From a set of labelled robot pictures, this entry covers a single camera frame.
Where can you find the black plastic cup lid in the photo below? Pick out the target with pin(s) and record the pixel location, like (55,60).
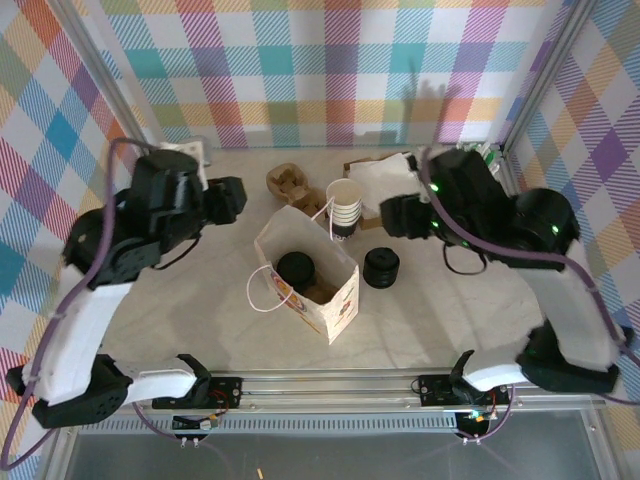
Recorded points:
(296,270)

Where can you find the white smiley print paper bag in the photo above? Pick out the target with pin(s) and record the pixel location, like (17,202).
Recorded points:
(345,300)

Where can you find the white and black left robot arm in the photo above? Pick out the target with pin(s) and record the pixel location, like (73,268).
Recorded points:
(85,325)

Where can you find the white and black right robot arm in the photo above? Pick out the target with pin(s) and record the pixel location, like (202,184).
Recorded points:
(565,310)

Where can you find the brown cardboard napkin tray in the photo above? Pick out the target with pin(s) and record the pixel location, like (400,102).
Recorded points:
(372,222)

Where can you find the stack of black cup lids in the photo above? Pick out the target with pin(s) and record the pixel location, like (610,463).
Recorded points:
(381,267)

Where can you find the stack of paper cups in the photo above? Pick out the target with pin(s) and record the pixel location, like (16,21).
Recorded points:
(344,197)

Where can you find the stack of pulp cup carriers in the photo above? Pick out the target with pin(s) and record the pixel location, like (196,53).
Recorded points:
(287,182)

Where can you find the small circuit board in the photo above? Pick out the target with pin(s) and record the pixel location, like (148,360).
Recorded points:
(475,417)
(197,424)

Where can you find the vented metal strip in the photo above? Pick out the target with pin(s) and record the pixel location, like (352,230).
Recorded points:
(300,426)

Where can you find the aluminium frame post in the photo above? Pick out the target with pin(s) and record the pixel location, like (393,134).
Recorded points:
(545,75)
(102,75)

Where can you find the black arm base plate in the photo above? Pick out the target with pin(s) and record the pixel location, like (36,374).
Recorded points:
(227,390)
(432,390)

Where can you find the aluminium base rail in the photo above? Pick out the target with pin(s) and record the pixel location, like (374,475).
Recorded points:
(325,395)

